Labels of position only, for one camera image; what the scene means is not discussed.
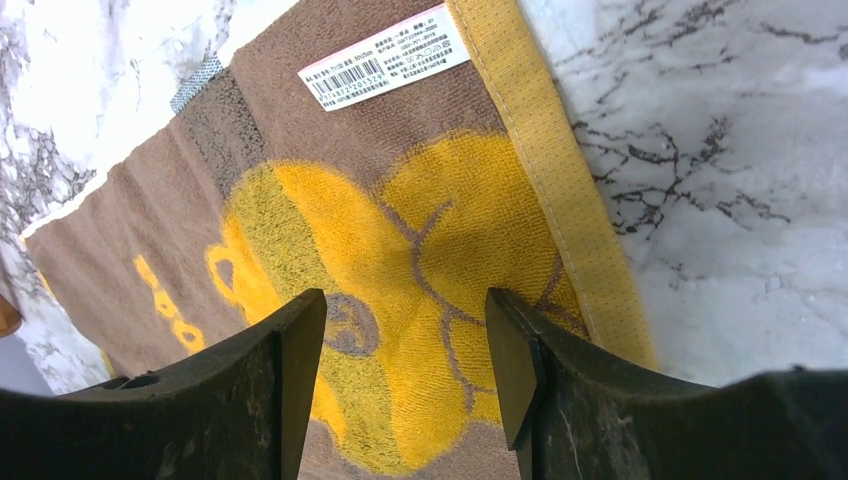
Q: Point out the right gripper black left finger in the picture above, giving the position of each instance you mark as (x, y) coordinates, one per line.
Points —
(238, 409)

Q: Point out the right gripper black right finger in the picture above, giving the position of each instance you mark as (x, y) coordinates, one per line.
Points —
(572, 410)

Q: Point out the brown yellow bear towel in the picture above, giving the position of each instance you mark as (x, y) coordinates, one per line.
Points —
(401, 156)

